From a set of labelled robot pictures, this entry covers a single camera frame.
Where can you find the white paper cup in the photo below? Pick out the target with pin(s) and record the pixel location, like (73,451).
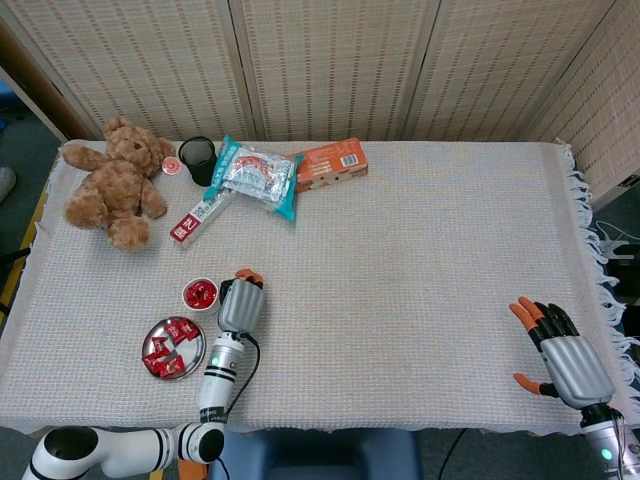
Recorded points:
(200,310)

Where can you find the orange block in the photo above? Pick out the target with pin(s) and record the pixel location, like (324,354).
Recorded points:
(192,472)

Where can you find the grey white shoe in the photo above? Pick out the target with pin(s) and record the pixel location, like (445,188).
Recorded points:
(6,182)

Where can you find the brown wooden board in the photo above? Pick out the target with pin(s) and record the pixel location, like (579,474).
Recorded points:
(35,85)

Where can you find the beige woven screen panel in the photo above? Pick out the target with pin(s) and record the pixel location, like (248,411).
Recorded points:
(150,65)
(500,65)
(330,65)
(610,125)

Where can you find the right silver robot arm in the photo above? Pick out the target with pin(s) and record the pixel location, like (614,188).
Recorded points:
(605,445)

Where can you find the brown teddy bear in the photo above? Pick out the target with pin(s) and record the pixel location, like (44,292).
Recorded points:
(120,185)

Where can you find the teal silver snack bag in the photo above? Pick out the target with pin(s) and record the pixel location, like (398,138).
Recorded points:
(250,175)

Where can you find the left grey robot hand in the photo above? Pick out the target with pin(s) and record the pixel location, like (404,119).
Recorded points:
(242,305)

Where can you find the small round red white lid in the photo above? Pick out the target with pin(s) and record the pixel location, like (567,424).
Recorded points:
(171,165)

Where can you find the black mesh pen holder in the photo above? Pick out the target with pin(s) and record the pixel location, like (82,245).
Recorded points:
(200,170)

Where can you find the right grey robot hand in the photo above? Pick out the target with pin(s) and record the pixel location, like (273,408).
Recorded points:
(577,370)

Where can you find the white woven tablecloth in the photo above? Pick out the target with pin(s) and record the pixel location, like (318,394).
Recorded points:
(400,300)

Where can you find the long white red box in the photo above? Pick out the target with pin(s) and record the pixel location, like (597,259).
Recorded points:
(192,225)

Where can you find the silver metal plate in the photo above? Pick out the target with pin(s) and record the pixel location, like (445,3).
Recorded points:
(195,350)

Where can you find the orange biscuit box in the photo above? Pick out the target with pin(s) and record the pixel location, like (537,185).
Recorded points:
(330,165)

